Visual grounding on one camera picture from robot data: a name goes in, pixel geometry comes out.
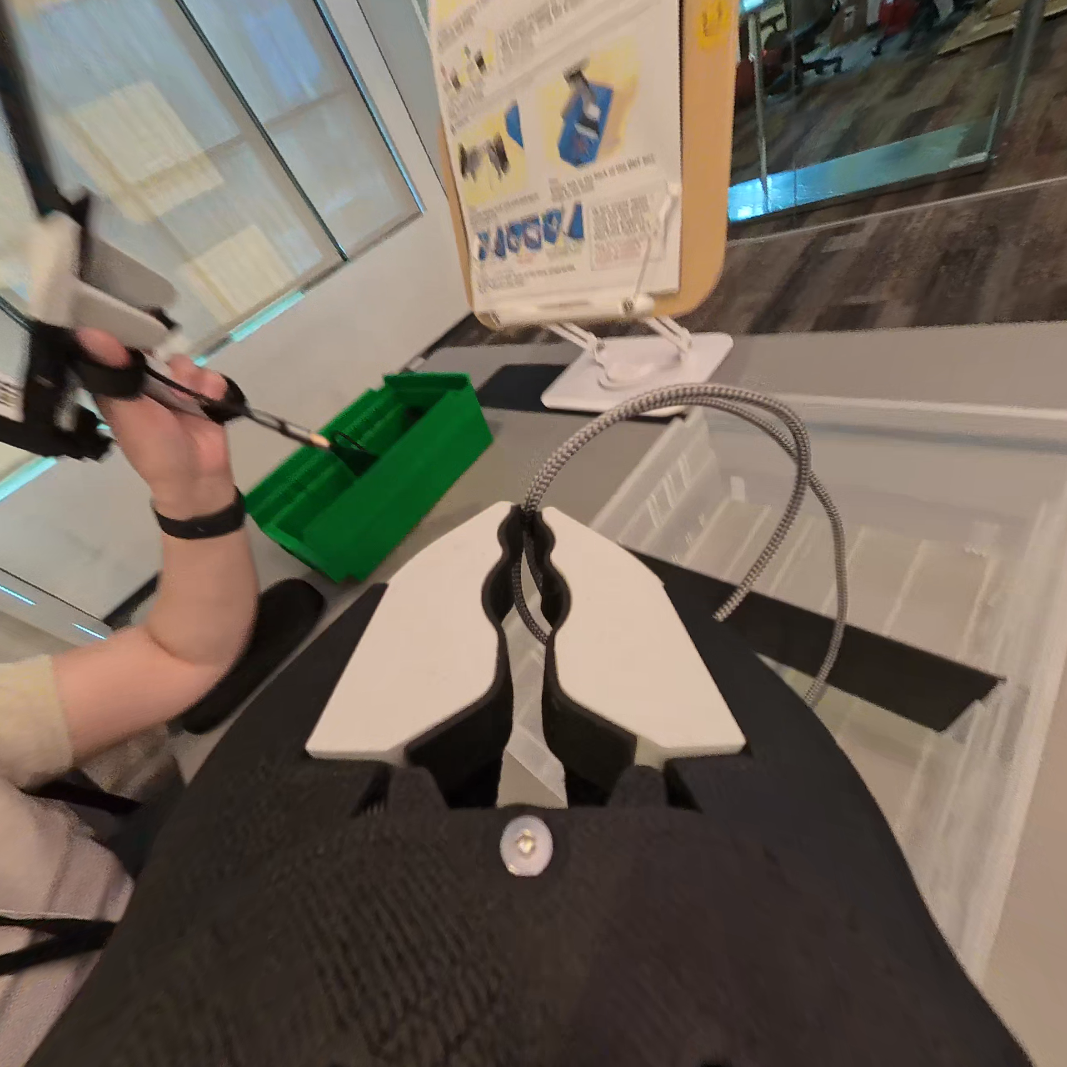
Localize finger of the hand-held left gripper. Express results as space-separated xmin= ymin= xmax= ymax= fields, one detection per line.
xmin=67 ymin=287 xmax=188 ymax=355
xmin=75 ymin=233 xmax=180 ymax=311

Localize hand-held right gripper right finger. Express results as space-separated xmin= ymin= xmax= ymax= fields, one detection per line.
xmin=533 ymin=505 xmax=747 ymax=793

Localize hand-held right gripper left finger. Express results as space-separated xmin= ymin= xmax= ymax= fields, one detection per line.
xmin=305 ymin=498 xmax=522 ymax=793

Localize green plastic bin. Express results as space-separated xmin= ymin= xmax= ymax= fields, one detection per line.
xmin=244 ymin=371 xmax=495 ymax=585

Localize grey braided usb cable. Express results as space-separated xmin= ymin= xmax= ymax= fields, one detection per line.
xmin=510 ymin=382 xmax=850 ymax=710

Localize clear plastic box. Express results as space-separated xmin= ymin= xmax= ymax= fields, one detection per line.
xmin=584 ymin=390 xmax=1067 ymax=993

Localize person's left forearm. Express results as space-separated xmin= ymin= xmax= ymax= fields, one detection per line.
xmin=54 ymin=500 xmax=261 ymax=739

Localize person's left hand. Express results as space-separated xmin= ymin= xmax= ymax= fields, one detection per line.
xmin=77 ymin=327 xmax=247 ymax=518

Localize black chair armrest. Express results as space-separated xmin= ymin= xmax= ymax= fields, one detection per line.
xmin=177 ymin=577 xmax=328 ymax=736

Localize large glass window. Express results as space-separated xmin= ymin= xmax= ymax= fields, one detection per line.
xmin=0 ymin=0 xmax=428 ymax=501

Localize black wristband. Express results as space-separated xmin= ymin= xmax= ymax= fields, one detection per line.
xmin=150 ymin=487 xmax=248 ymax=540

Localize person's beige clothing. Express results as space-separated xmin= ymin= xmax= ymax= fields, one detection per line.
xmin=0 ymin=654 xmax=188 ymax=1067

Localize instruction sheet on stand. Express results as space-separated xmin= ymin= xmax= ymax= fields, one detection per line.
xmin=437 ymin=0 xmax=740 ymax=332

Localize black lanyard strap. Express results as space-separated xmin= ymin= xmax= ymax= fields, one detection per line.
xmin=0 ymin=915 xmax=118 ymax=978

